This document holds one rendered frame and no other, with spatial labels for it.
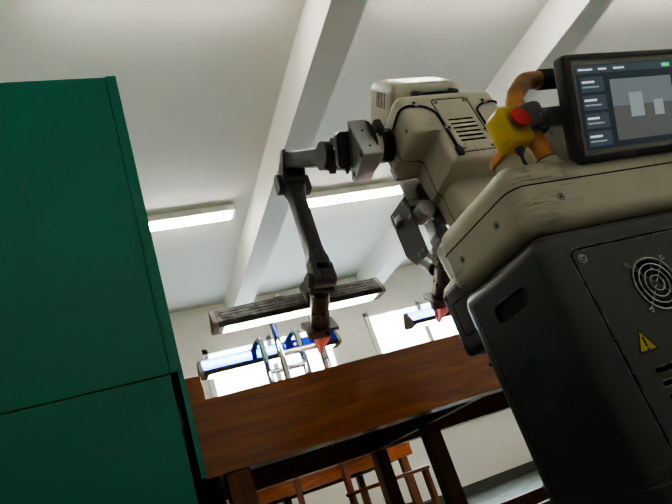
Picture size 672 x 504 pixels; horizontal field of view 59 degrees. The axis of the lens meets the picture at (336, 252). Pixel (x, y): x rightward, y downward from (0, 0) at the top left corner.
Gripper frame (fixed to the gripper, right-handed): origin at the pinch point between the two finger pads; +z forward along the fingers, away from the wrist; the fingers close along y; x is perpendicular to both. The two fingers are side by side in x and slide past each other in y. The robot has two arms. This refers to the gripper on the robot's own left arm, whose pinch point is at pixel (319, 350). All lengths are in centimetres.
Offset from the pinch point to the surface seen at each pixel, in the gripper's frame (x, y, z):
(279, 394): 21.1, 20.2, -4.5
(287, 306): -23.2, 2.1, -3.9
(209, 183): -318, -36, 42
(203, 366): -62, 25, 38
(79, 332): 4, 65, -24
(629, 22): -217, -353, -79
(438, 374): 25.7, -26.0, -0.6
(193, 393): 6.9, 39.9, -0.9
